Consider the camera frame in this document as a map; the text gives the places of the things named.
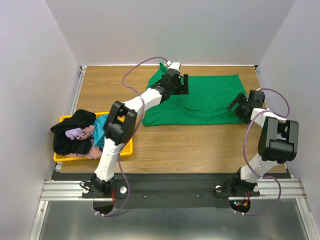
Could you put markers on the teal t shirt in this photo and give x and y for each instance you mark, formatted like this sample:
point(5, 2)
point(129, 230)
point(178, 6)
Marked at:
point(98, 134)

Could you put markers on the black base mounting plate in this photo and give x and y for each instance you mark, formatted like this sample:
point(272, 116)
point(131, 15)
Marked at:
point(150, 202)

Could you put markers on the left side aluminium rail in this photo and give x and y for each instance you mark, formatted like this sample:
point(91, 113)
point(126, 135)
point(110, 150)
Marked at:
point(80, 81)

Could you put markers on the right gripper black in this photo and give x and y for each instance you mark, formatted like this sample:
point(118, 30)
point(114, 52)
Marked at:
point(240, 106)

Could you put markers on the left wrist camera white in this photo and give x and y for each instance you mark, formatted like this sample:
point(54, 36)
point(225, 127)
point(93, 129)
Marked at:
point(174, 66)

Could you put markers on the black t shirt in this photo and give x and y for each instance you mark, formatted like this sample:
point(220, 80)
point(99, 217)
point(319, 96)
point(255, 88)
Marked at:
point(65, 146)

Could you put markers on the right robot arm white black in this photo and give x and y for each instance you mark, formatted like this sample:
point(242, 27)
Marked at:
point(278, 141)

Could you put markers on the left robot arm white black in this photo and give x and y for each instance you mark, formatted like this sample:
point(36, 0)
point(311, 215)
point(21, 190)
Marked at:
point(121, 123)

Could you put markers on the yellow plastic tray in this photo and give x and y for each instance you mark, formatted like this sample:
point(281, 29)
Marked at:
point(127, 150)

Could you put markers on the pink t shirt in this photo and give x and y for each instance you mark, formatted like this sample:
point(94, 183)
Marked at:
point(95, 152)

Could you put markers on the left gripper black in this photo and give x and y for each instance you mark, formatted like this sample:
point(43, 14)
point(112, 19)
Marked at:
point(182, 89)

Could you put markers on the lilac t shirt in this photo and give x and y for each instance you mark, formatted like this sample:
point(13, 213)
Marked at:
point(74, 133)

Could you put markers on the green t shirt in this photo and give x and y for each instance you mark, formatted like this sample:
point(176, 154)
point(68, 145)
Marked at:
point(206, 103)

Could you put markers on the aluminium frame rail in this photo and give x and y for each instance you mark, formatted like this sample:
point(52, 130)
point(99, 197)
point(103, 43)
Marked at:
point(62, 191)

